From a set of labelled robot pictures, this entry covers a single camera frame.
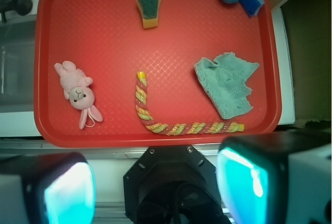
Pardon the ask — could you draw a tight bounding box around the pink plush bunny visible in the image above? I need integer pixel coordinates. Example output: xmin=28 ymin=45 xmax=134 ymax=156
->
xmin=54 ymin=61 xmax=103 ymax=130

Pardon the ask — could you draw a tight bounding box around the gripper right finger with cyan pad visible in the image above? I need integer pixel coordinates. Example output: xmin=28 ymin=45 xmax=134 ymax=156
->
xmin=216 ymin=130 xmax=331 ymax=223

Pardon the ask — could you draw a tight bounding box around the teal cloth rag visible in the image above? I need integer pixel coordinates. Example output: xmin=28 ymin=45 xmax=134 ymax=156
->
xmin=194 ymin=52 xmax=259 ymax=120

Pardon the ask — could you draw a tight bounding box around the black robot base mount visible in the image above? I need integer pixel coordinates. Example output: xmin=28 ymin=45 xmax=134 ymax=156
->
xmin=123 ymin=146 xmax=230 ymax=223

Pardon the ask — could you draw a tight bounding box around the white table frame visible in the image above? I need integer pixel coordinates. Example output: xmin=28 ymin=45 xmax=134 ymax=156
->
xmin=271 ymin=7 xmax=296 ymax=125

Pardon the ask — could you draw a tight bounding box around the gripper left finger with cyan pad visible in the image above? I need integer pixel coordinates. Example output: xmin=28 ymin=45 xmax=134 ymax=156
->
xmin=1 ymin=152 xmax=96 ymax=223

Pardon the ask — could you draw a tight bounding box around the red plastic tray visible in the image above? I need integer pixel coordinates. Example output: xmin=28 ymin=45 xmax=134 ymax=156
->
xmin=34 ymin=0 xmax=281 ymax=148

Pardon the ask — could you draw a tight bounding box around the multicoloured twisted rope toy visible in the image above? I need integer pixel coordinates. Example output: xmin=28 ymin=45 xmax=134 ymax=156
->
xmin=135 ymin=71 xmax=245 ymax=136

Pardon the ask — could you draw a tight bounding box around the green and yellow sponge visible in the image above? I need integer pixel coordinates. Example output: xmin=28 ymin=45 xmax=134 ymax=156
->
xmin=136 ymin=0 xmax=161 ymax=29

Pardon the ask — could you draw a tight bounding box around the black clamp knob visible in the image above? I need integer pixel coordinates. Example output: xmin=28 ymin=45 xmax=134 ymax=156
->
xmin=1 ymin=0 xmax=33 ymax=23

